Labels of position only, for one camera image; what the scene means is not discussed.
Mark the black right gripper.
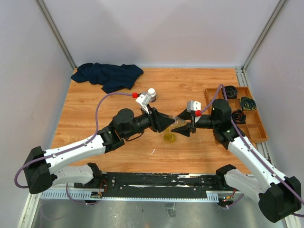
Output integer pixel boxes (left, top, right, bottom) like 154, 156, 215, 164
171, 108, 219, 136

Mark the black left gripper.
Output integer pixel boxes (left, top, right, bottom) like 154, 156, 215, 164
123, 104, 175, 139

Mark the yellow translucent pill organizer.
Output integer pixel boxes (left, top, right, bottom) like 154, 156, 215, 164
163, 126, 176, 142

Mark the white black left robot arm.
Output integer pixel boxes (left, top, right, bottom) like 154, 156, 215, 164
24, 108, 174, 194

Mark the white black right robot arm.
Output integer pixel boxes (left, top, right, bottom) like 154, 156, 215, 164
173, 98, 304, 223

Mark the white capped pill bottle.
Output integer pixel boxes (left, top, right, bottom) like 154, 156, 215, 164
148, 88, 156, 103

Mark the brown wooden compartment tray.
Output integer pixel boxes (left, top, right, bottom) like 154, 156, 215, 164
204, 86, 268, 145

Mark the blue yellow rolled tie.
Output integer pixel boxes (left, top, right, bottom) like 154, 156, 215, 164
239, 96, 257, 111

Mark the dark navy crumpled cloth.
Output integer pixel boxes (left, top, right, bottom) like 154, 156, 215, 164
71, 63, 144, 94

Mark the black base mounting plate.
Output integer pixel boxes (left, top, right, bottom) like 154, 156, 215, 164
73, 172, 233, 195

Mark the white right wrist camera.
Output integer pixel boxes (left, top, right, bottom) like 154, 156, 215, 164
186, 100, 201, 113

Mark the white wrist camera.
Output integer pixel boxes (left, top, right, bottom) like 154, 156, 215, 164
186, 100, 201, 113
135, 93, 152, 114

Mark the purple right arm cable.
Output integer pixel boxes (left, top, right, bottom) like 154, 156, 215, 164
194, 83, 304, 218

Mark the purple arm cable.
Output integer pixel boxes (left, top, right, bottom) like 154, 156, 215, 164
194, 83, 304, 218
14, 92, 140, 206

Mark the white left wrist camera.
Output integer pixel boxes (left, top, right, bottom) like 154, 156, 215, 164
135, 93, 152, 114

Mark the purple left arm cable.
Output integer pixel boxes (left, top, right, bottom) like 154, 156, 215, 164
14, 92, 140, 206

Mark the white slotted cable duct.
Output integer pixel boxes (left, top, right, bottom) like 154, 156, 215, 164
40, 190, 219, 203

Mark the right aluminium frame post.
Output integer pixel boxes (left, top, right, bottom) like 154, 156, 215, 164
241, 0, 289, 72

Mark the aluminium frame post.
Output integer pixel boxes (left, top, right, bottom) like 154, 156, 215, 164
241, 0, 289, 72
34, 0, 76, 69

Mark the left aluminium frame post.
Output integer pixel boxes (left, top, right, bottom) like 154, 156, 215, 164
34, 0, 76, 69

